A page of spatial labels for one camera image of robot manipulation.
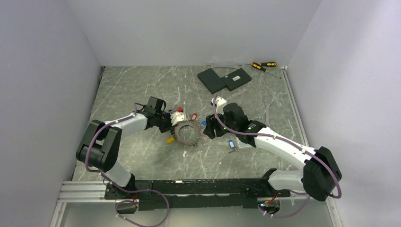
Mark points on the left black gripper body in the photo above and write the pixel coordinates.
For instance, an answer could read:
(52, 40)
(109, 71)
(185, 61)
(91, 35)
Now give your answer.
(164, 122)

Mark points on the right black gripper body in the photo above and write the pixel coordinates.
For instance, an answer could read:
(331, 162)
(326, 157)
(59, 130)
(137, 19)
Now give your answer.
(213, 121)

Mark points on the metal keyring with keys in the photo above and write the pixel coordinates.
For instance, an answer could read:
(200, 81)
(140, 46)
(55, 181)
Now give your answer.
(187, 133)

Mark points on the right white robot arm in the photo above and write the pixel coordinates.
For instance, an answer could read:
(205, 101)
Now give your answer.
(317, 174)

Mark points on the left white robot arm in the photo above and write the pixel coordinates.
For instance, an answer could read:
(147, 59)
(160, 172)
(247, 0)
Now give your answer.
(100, 145)

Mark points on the blue tagged key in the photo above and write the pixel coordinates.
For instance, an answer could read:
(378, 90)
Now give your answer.
(232, 146)

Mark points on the grey rectangular tin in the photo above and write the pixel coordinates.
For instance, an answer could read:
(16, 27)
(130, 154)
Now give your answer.
(241, 144)

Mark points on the large black box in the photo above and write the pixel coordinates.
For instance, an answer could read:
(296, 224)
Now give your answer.
(211, 80)

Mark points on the small black box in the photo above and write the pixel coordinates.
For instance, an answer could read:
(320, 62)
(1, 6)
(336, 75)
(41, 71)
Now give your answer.
(236, 79)

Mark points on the silver wrench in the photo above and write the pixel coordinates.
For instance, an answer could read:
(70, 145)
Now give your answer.
(267, 109)

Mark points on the orange black screwdriver front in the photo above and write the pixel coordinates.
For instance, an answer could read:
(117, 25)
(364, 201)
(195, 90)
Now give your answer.
(266, 69)

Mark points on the orange black screwdriver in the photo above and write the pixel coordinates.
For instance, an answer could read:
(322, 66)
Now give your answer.
(266, 69)
(263, 64)

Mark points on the orange black screwdriver back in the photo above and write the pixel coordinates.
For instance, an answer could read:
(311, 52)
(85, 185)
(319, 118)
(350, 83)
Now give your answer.
(263, 64)

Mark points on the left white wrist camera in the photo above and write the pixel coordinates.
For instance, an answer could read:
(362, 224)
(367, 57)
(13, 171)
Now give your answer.
(178, 116)

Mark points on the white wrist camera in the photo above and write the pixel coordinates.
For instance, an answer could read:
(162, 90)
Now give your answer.
(178, 116)
(219, 104)

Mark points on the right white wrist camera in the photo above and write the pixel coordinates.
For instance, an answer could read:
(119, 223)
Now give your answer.
(219, 104)

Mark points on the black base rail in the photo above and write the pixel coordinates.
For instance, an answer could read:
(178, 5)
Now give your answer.
(199, 193)

